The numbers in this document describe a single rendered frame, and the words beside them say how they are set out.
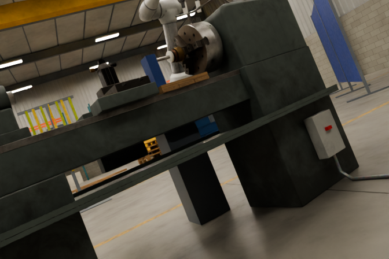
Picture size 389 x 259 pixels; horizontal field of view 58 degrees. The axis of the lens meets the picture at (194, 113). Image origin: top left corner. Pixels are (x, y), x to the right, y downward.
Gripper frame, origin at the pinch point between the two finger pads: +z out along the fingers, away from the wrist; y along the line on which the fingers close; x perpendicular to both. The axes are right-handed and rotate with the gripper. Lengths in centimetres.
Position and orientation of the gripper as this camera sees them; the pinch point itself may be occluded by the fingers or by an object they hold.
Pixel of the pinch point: (192, 11)
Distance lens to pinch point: 214.0
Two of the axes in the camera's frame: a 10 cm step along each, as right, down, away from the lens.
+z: 2.3, 9.5, 2.0
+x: -7.8, 0.5, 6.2
